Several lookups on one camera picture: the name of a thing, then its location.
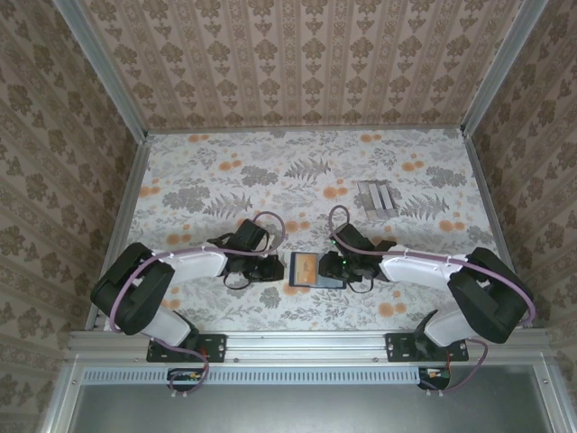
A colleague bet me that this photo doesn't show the orange credit card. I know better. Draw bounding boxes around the orange credit card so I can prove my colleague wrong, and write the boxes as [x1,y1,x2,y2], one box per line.
[296,254,320,284]

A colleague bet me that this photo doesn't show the floral table cover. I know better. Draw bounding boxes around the floral table cover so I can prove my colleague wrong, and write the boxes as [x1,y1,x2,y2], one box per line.
[105,129,524,333]

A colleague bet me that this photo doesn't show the grey metal panel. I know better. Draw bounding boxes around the grey metal panel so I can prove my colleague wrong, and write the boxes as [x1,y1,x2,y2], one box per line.
[67,382,558,433]

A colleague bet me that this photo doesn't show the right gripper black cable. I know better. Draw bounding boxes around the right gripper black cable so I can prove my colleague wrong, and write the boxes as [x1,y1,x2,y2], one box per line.
[345,273,374,294]

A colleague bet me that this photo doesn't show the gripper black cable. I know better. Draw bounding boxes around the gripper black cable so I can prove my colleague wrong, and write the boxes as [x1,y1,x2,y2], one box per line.
[223,272,254,291]
[345,273,374,294]

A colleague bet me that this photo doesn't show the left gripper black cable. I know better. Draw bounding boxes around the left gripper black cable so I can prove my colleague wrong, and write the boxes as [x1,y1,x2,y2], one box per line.
[223,272,254,291]

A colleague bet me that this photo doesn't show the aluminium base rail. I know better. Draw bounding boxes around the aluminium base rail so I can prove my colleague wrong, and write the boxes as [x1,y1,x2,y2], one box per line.
[67,327,556,362]

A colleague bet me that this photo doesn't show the grey slotted cable duct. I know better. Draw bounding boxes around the grey slotted cable duct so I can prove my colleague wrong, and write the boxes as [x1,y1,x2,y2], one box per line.
[82,364,452,385]

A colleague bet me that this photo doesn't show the aluminium table end rail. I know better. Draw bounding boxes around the aluminium table end rail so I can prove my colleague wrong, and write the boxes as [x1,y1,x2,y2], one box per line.
[144,127,468,136]

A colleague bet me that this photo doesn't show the aluminium table side rail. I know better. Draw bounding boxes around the aluminium table side rail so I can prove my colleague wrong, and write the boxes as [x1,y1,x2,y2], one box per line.
[87,133,151,333]
[463,130,534,330]

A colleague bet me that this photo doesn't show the aluminium frame post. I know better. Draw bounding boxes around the aluminium frame post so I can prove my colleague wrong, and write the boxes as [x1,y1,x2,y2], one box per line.
[48,0,150,139]
[462,0,550,136]

